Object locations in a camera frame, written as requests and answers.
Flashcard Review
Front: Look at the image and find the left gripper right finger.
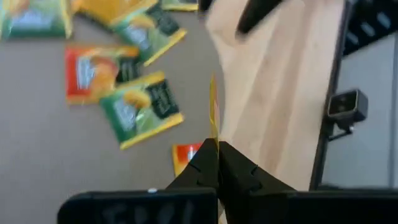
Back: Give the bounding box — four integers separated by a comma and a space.
217, 141, 295, 224

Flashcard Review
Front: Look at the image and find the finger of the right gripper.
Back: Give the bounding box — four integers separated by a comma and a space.
235, 0, 284, 35
198, 0, 216, 12

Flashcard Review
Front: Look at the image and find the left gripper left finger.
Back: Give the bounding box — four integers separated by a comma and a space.
165, 138, 220, 190

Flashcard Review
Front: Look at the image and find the red mango tea packet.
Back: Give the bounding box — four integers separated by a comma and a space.
208, 73, 221, 144
64, 44, 144, 106
172, 142, 205, 177

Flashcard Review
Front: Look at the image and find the green lemon tea packet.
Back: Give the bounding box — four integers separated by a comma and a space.
113, 5, 188, 67
160, 0, 200, 12
98, 70, 185, 151
0, 0, 73, 40

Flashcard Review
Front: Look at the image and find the yellow foil tea packet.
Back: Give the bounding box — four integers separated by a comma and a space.
70, 0, 159, 28

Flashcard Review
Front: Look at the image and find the black table-level webcam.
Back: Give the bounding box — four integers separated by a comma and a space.
325, 89, 370, 141

